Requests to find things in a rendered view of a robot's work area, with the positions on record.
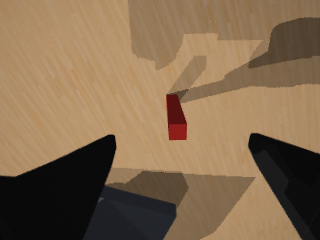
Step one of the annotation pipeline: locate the dark red rectangular bar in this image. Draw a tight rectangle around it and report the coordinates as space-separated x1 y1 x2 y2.
166 94 187 140

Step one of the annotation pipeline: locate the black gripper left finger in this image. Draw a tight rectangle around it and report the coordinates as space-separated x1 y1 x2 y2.
0 135 116 240

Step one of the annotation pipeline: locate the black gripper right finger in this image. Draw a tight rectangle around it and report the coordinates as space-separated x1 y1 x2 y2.
248 133 320 240

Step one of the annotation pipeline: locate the dark grey sloped panel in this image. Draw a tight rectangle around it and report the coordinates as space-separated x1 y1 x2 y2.
83 186 177 240

